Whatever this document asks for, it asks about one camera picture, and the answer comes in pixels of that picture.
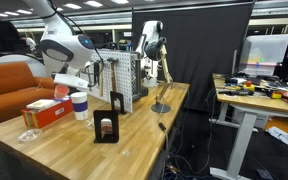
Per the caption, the black cable on table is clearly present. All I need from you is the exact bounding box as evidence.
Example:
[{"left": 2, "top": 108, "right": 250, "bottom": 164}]
[{"left": 158, "top": 122, "right": 170, "bottom": 180}]

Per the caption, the pink plastic mug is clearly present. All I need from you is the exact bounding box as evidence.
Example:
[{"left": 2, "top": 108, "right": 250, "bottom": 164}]
[{"left": 54, "top": 84, "right": 69, "bottom": 99}]

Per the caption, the clear drinking glass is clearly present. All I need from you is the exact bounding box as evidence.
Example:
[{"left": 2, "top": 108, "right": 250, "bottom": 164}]
[{"left": 85, "top": 118, "right": 95, "bottom": 130}]

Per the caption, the clear plastic storage bin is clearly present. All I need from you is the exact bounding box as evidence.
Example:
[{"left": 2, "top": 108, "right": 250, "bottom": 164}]
[{"left": 238, "top": 34, "right": 288, "bottom": 75}]

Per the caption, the white booklet with orange circle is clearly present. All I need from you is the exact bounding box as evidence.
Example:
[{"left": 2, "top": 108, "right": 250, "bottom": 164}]
[{"left": 27, "top": 99, "right": 55, "bottom": 109}]

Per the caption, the cluttered wooden side desk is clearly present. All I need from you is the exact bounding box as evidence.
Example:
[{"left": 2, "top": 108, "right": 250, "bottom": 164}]
[{"left": 210, "top": 74, "right": 288, "bottom": 180}]

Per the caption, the wooden handle hammer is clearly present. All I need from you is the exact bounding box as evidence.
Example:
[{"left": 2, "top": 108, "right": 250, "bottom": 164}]
[{"left": 99, "top": 63, "right": 104, "bottom": 97}]

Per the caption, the clear glass lid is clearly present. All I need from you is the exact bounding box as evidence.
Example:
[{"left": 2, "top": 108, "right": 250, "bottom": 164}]
[{"left": 18, "top": 129, "right": 42, "bottom": 142}]

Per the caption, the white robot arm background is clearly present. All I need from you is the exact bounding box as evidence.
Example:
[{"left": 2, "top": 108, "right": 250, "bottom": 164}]
[{"left": 136, "top": 20, "right": 167, "bottom": 87}]

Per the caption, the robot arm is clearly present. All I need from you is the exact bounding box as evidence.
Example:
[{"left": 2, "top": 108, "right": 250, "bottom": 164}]
[{"left": 22, "top": 0, "right": 95, "bottom": 75}]

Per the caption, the white pegboard panel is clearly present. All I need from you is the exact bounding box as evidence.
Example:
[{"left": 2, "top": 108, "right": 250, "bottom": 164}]
[{"left": 80, "top": 49, "right": 141, "bottom": 113}]

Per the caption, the black metal bookend rear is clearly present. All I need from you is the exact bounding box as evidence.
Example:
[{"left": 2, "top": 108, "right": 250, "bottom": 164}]
[{"left": 110, "top": 91, "right": 126, "bottom": 114}]

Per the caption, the white and blue cup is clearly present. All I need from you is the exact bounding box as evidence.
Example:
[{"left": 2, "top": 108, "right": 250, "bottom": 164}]
[{"left": 71, "top": 92, "right": 88, "bottom": 120}]

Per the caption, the orange sofa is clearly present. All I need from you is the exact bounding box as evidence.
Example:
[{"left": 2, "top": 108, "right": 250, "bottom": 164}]
[{"left": 0, "top": 62, "right": 56, "bottom": 123}]

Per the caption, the dark head wooden hammer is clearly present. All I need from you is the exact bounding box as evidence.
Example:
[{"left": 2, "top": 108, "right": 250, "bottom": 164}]
[{"left": 107, "top": 58, "right": 118, "bottom": 92}]

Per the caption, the wooden desk lamp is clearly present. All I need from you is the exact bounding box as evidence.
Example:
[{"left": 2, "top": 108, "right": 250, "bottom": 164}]
[{"left": 151, "top": 45, "right": 172, "bottom": 113}]

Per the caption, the black metal bookend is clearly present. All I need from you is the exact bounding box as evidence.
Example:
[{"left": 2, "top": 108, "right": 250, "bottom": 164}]
[
  {"left": 93, "top": 110, "right": 119, "bottom": 143},
  {"left": 110, "top": 91, "right": 126, "bottom": 114}
]

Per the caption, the black backdrop curtain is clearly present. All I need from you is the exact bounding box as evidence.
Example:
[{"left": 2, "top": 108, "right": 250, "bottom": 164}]
[{"left": 132, "top": 0, "right": 254, "bottom": 111}]

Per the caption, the black metal bookend front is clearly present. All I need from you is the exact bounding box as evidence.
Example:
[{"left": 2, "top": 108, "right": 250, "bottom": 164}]
[{"left": 93, "top": 110, "right": 119, "bottom": 143}]

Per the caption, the orange rainbow cardboard box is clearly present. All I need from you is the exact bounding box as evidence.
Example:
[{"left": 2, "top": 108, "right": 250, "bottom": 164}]
[{"left": 22, "top": 97, "right": 73, "bottom": 128}]

